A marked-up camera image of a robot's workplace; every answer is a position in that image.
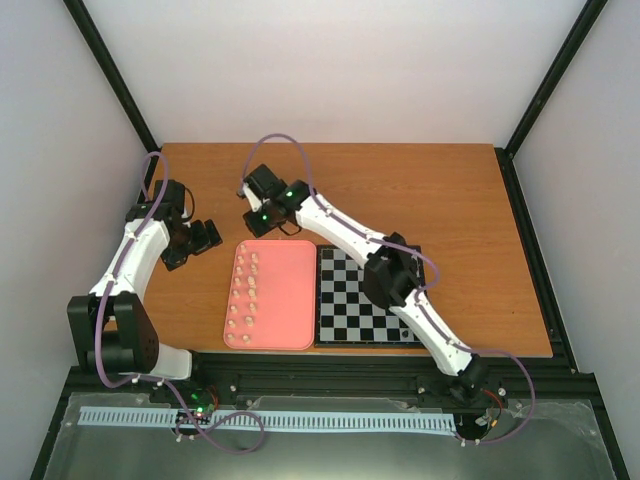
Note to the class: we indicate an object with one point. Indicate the light blue slotted cable duct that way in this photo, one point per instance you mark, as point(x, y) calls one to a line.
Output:
point(271, 421)

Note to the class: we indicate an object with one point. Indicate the black white chess board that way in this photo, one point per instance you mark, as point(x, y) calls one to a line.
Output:
point(345, 318)

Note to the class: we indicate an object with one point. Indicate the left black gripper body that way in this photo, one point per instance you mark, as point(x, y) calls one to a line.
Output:
point(188, 243)

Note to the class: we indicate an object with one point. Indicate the black aluminium frame rail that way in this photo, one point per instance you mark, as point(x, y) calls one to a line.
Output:
point(237, 377)

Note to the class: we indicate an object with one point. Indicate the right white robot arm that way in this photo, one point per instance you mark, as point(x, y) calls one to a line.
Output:
point(389, 265)

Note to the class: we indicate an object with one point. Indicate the pink plastic tray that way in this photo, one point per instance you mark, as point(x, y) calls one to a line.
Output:
point(279, 293)

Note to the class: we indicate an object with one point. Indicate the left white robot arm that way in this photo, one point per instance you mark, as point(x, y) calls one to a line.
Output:
point(110, 327)

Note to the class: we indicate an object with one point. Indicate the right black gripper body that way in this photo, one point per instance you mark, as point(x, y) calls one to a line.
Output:
point(268, 224)

